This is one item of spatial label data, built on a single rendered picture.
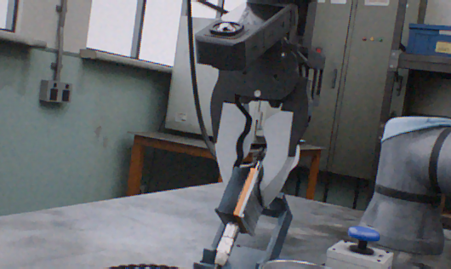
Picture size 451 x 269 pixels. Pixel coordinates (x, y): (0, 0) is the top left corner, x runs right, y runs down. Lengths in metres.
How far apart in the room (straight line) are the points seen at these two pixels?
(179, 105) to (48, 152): 0.80
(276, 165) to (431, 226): 0.56
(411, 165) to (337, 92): 3.44
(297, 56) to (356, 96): 3.88
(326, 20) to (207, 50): 4.10
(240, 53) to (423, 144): 0.60
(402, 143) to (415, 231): 0.15
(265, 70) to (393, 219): 0.56
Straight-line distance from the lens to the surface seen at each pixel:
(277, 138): 0.50
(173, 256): 0.73
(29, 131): 2.45
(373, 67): 4.37
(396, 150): 1.00
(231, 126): 0.51
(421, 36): 4.08
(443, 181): 0.97
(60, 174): 2.63
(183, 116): 2.97
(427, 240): 1.01
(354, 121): 4.37
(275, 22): 0.47
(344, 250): 0.72
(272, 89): 0.49
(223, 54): 0.43
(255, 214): 0.51
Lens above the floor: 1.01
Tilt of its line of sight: 4 degrees down
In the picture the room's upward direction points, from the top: 8 degrees clockwise
